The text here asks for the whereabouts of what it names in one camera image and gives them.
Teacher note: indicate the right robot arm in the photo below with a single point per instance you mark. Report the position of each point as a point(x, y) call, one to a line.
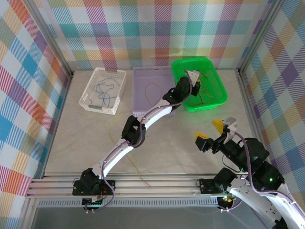
point(250, 200)

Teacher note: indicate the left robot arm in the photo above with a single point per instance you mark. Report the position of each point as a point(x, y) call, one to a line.
point(119, 152)

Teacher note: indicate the green perforated plastic basket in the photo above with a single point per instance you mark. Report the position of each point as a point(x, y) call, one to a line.
point(214, 78)

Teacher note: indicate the lavender perforated plastic basket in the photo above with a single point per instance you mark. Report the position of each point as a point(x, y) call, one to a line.
point(143, 76)

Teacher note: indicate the white perforated plastic basket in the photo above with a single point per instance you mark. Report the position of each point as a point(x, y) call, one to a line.
point(88, 95)

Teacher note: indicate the aluminium table edge rail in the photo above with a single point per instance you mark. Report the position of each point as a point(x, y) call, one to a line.
point(251, 107)
point(59, 119)

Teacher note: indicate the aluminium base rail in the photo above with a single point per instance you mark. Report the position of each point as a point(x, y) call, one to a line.
point(155, 186)

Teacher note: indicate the aluminium frame post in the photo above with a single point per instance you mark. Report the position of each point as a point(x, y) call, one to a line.
point(53, 38)
point(260, 35)

